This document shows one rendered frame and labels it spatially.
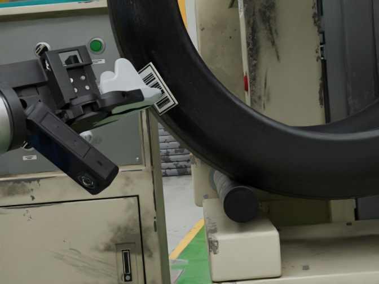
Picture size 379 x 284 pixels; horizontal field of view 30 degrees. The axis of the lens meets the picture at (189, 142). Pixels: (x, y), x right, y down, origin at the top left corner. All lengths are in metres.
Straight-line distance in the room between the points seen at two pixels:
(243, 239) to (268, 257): 0.04
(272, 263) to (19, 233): 0.81
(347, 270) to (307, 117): 0.40
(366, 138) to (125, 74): 0.30
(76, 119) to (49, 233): 0.83
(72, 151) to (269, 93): 0.57
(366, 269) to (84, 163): 0.39
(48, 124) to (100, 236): 0.83
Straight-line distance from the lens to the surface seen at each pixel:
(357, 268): 0.94
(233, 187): 0.89
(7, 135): 0.73
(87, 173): 0.76
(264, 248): 0.89
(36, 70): 0.78
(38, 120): 0.75
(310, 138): 0.86
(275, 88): 1.25
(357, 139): 0.87
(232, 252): 0.89
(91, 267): 1.57
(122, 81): 0.82
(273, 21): 1.26
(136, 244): 1.55
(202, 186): 1.22
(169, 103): 0.87
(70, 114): 0.76
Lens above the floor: 1.03
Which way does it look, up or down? 3 degrees down
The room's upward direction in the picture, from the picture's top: 5 degrees counter-clockwise
